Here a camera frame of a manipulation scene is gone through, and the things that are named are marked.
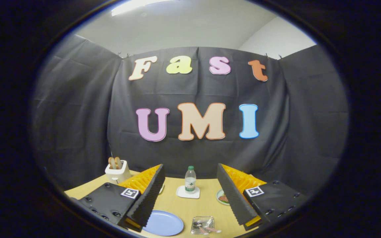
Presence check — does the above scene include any spoon with red checked handle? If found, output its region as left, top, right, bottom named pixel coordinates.
left=193, top=222, right=211, bottom=235

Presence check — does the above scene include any blue round plate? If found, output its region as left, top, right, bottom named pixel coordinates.
left=143, top=210, right=184, bottom=236

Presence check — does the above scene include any black backdrop cloth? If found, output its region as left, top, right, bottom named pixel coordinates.
left=32, top=35, right=349, bottom=196

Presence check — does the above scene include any small pale plate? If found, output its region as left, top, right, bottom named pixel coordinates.
left=216, top=189, right=231, bottom=206

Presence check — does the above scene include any white square coaster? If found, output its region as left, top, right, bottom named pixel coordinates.
left=176, top=185, right=200, bottom=199

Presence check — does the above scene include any cream toaster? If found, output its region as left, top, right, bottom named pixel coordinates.
left=105, top=160, right=132, bottom=184

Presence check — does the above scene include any clear water bottle green cap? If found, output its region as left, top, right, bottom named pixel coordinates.
left=185, top=166, right=197, bottom=193

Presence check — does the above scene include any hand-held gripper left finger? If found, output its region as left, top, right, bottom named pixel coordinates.
left=70, top=164, right=166, bottom=233

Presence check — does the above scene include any metal wire cutlery basket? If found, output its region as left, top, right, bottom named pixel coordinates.
left=191, top=216, right=215, bottom=235

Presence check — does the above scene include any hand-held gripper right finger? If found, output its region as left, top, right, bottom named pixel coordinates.
left=217, top=163, right=308, bottom=231

